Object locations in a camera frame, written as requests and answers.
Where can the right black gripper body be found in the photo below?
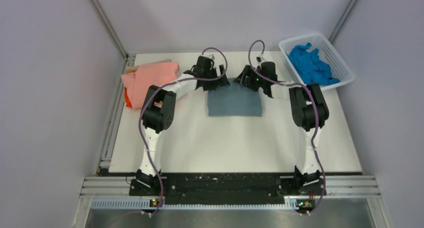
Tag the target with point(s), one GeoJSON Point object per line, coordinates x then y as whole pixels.
{"type": "Point", "coordinates": [256, 81]}

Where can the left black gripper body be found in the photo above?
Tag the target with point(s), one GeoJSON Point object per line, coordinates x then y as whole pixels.
{"type": "Point", "coordinates": [210, 85]}

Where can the grey blue t shirt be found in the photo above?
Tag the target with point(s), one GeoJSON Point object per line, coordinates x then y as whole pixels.
{"type": "Point", "coordinates": [234, 100]}

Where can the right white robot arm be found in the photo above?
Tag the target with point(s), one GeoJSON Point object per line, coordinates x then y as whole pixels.
{"type": "Point", "coordinates": [309, 111]}

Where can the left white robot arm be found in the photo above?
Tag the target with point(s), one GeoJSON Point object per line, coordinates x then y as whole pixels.
{"type": "Point", "coordinates": [158, 111]}

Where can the bright blue t shirt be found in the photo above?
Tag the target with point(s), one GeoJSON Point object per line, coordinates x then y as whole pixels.
{"type": "Point", "coordinates": [310, 67]}

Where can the pink folded t shirt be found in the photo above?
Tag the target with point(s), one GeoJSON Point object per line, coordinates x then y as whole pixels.
{"type": "Point", "coordinates": [138, 82]}

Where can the white plastic basket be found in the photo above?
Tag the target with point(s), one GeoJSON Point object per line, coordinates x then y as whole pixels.
{"type": "Point", "coordinates": [318, 44]}

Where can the orange folded t shirt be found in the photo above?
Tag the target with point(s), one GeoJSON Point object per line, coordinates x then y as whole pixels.
{"type": "Point", "coordinates": [126, 99]}

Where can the left controller board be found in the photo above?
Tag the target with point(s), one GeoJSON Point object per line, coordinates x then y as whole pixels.
{"type": "Point", "coordinates": [155, 201]}

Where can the controller board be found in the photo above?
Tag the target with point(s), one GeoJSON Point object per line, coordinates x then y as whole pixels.
{"type": "Point", "coordinates": [305, 205]}
{"type": "Point", "coordinates": [155, 201]}

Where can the right controller board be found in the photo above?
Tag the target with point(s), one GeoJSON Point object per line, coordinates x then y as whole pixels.
{"type": "Point", "coordinates": [305, 205]}

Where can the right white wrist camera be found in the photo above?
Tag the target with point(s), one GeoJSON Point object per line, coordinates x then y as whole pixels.
{"type": "Point", "coordinates": [260, 60]}

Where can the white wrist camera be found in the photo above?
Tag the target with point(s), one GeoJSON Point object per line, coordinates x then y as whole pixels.
{"type": "Point", "coordinates": [211, 57]}
{"type": "Point", "coordinates": [260, 60]}

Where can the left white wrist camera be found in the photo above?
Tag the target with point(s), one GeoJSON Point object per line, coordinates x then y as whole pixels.
{"type": "Point", "coordinates": [211, 57]}

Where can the right corner frame post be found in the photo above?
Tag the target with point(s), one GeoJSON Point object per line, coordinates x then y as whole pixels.
{"type": "Point", "coordinates": [343, 19]}

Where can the corner frame post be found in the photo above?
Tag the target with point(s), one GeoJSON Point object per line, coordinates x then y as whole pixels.
{"type": "Point", "coordinates": [343, 19]}
{"type": "Point", "coordinates": [108, 27]}

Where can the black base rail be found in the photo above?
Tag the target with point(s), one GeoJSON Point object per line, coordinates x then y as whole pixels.
{"type": "Point", "coordinates": [228, 188]}

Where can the white cable duct strip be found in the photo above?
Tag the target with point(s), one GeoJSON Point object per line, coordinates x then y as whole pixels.
{"type": "Point", "coordinates": [135, 204]}

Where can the left corner frame post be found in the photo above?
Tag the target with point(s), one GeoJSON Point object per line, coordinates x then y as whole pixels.
{"type": "Point", "coordinates": [108, 27]}

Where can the left aluminium frame rail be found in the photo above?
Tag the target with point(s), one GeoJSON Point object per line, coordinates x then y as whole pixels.
{"type": "Point", "coordinates": [112, 122]}

